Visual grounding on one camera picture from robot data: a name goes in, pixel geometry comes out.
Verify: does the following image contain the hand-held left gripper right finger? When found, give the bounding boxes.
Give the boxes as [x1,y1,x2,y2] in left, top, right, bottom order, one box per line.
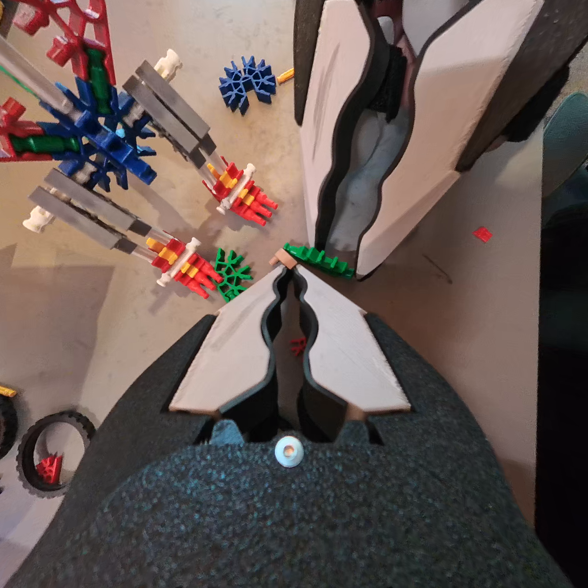
[292,269,411,428]

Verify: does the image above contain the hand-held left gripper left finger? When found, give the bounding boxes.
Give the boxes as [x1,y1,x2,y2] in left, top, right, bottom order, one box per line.
[168,269,291,425]

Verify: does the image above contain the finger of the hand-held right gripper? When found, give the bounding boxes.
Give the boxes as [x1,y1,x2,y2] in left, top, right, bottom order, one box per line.
[354,0,549,279]
[299,0,382,247]

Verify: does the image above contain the green fan-shaped connector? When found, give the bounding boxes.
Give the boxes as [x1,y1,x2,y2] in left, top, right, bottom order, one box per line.
[212,248,253,302]
[283,241,356,279]

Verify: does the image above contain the blue snowflake connector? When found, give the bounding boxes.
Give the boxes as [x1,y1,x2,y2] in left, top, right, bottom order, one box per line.
[218,57,277,115]

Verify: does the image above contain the black toy tire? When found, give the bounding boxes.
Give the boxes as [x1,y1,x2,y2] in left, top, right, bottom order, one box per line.
[17,411,97,499]
[0,402,19,460]

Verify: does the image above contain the colourful toy construction model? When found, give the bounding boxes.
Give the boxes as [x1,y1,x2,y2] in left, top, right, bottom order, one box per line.
[0,0,279,300]

